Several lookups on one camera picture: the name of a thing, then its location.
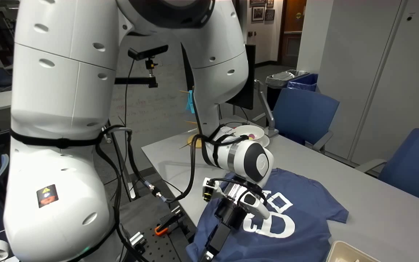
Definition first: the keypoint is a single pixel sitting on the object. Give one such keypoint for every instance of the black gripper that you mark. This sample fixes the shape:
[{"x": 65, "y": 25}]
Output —
[{"x": 231, "y": 219}]

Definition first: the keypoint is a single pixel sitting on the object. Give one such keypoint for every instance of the blue printed T-shirt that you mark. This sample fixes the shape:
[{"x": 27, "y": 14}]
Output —
[{"x": 297, "y": 227}]

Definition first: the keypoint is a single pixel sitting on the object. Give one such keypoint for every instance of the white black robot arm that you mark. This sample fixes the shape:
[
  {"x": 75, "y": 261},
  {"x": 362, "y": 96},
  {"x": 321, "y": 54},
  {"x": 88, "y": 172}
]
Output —
[{"x": 65, "y": 69}]

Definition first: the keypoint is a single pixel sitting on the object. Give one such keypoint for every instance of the orange black connector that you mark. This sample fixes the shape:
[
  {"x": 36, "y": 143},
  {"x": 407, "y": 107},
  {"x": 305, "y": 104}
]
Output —
[{"x": 165, "y": 229}]

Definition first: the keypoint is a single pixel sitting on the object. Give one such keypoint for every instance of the white bowl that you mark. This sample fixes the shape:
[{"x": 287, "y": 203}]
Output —
[{"x": 254, "y": 133}]

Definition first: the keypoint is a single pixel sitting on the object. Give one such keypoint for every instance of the near blue office chair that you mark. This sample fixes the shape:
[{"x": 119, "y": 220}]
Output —
[{"x": 305, "y": 117}]

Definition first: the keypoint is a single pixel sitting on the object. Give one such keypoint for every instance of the black camera on stand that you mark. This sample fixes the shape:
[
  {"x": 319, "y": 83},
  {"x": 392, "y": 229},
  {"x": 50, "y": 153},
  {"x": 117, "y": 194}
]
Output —
[{"x": 136, "y": 54}]

